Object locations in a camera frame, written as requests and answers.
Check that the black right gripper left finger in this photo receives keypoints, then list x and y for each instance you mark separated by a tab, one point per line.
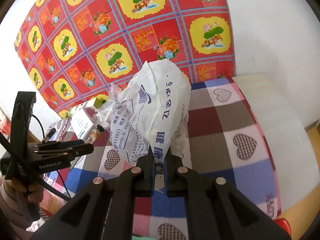
121	193

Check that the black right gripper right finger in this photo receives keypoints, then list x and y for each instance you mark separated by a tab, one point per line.
181	181

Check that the white printed plastic bag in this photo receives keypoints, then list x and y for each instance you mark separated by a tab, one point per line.
151	113

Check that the white medicine box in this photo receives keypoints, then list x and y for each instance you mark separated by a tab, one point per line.
86	116

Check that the left hand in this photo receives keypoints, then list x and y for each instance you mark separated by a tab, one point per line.
14	186

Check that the plaid heart blanket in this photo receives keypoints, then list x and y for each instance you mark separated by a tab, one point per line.
224	139

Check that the small glass vial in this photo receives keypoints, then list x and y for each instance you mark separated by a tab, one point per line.
95	134

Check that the white mattress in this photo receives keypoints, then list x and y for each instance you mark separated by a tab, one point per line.
292	152

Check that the red floral wall cloth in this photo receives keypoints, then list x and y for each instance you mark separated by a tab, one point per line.
73	50

